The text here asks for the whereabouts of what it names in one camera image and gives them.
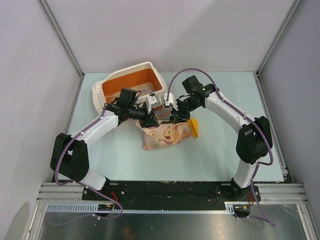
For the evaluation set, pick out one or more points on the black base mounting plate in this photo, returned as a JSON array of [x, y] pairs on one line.
[[173, 195]]

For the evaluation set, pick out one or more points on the yellow plastic litter scoop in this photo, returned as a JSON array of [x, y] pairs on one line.
[[193, 127]]

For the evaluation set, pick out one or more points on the black bag sealing clip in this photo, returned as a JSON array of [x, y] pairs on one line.
[[164, 122]]

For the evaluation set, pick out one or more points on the pink cat litter bag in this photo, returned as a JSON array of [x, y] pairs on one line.
[[165, 135]]

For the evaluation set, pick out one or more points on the white orange litter box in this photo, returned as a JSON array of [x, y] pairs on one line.
[[139, 77]]

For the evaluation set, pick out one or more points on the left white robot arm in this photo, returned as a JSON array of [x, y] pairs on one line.
[[70, 156]]

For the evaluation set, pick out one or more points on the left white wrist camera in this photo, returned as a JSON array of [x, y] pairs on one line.
[[152, 101]]

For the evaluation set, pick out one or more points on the aluminium frame rail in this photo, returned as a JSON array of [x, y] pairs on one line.
[[270, 193]]

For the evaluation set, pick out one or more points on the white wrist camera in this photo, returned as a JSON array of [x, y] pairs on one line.
[[169, 101], [152, 101]]

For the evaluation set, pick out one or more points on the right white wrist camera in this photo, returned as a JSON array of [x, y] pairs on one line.
[[169, 101]]

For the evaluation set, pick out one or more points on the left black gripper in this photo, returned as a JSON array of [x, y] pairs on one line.
[[148, 121]]

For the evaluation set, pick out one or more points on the grey slotted cable duct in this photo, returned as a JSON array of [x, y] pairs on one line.
[[95, 208]]

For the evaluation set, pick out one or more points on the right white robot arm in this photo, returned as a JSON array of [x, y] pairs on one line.
[[254, 140]]

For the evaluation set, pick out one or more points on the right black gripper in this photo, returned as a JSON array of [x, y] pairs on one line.
[[179, 117]]

